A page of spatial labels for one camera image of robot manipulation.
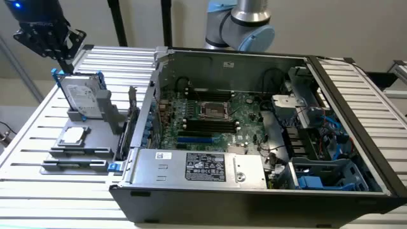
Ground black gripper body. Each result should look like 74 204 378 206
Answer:
6 0 71 33

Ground silver CPU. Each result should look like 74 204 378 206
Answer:
62 127 87 144

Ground black RAM slot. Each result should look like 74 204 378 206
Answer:
189 98 235 103
189 92 235 97
189 90 235 94
186 125 238 130
189 95 235 100
186 128 238 134
186 121 238 127
186 118 238 124

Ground CPU socket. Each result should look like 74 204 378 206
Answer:
197 101 233 120

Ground black expansion slot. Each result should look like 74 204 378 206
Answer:
177 131 214 138

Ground blue expansion slot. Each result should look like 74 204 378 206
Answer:
177 137 214 144

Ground black stand pole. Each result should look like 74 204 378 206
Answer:
161 0 175 48
107 0 129 47

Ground hard disk in blue carrier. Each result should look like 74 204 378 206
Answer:
53 68 107 123

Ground graphics card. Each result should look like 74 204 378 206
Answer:
115 85 142 161

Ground grey parts rack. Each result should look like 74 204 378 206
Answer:
39 69 129 176

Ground black RAM stick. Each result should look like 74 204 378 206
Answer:
51 148 111 154
43 161 106 167

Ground silver power supply unit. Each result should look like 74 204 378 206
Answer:
130 148 269 189

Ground green motherboard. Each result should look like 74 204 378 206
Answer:
155 91 271 156

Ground silver chipset heat sink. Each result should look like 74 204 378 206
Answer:
229 146 250 156

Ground metal drive cage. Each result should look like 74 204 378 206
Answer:
271 66 333 128

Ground black fan shroud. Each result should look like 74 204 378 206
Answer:
281 124 333 161

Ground open black PC case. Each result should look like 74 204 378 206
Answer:
109 46 407 225

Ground blue grey disk bay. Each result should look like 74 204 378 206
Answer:
287 156 373 192

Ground black box beside case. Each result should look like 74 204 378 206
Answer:
365 71 399 89

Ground black cable with plug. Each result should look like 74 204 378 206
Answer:
0 121 18 146

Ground black looped wire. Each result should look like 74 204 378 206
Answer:
262 67 287 94

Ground blue wire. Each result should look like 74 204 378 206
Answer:
321 114 354 161

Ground aluminium profile frame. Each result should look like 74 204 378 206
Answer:
383 59 407 97

